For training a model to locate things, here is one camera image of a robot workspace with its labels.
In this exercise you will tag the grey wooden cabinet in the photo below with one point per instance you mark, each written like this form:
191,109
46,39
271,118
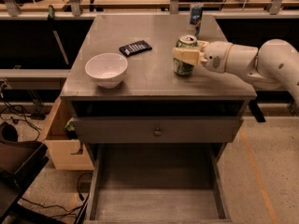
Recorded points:
150,88

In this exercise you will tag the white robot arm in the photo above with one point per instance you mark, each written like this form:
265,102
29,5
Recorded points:
275,64

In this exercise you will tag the blue energy drink can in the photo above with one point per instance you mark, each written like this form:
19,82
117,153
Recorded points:
196,11

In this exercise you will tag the dark blue snack packet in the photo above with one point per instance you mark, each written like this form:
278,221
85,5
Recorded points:
135,48

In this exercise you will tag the green handled tool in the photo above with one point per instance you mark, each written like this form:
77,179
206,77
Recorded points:
51,20

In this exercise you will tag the green soda can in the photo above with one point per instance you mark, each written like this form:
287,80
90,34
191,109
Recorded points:
181,68

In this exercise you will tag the white ceramic bowl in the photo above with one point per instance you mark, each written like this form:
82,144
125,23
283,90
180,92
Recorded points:
107,70

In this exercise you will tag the light wooden box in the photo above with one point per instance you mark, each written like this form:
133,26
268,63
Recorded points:
66,153

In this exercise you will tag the grey upper drawer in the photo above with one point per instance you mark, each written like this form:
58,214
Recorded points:
140,130

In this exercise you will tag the round brass drawer knob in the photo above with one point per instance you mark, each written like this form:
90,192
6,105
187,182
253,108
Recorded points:
158,132

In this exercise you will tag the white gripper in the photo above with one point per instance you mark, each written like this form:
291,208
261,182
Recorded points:
217,57

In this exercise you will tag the grey open lower drawer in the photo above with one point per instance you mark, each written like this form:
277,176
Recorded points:
156,184

